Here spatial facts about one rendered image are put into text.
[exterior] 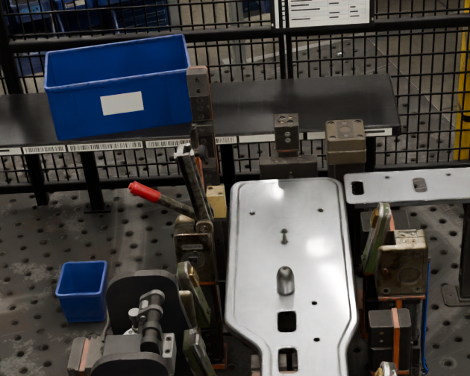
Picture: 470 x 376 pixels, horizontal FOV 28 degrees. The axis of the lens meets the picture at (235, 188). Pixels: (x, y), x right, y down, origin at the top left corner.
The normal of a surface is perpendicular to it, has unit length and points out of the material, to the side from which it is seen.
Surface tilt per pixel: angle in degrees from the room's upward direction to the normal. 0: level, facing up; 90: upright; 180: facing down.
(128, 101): 90
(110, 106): 90
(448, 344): 0
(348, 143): 89
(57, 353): 0
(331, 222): 0
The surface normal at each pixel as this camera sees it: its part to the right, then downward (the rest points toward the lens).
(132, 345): -0.07, -0.80
